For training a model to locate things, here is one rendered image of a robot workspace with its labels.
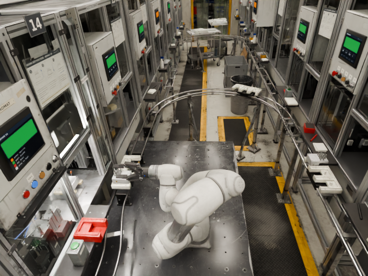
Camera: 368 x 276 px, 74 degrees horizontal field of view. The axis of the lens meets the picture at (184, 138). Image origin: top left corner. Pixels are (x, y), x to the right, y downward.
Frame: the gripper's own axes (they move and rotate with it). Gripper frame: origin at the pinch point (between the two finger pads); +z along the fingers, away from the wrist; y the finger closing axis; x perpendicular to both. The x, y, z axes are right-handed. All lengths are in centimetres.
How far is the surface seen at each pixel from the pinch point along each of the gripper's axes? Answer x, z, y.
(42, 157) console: 31, 20, 36
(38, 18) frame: -3, 21, 90
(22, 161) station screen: 44, 18, 44
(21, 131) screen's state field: 37, 18, 55
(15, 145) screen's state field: 43, 18, 52
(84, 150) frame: -29.4, 38.2, -5.6
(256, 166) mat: -137, -121, -111
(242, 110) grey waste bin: -276, -118, -102
